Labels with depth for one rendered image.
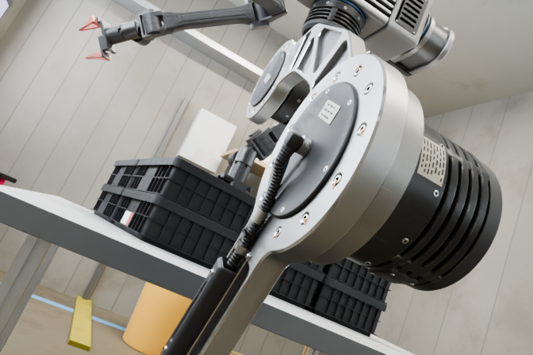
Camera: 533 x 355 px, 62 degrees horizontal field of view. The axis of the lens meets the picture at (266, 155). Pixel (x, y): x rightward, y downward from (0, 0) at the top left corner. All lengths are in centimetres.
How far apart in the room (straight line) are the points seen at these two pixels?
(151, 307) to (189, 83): 204
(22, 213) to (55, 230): 5
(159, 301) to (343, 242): 277
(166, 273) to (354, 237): 39
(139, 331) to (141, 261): 249
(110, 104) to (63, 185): 79
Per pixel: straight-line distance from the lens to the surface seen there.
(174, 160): 118
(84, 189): 398
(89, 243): 73
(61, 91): 410
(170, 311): 315
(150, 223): 117
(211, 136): 398
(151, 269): 74
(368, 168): 38
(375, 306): 160
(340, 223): 40
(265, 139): 135
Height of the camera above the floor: 74
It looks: 14 degrees up
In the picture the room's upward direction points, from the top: 24 degrees clockwise
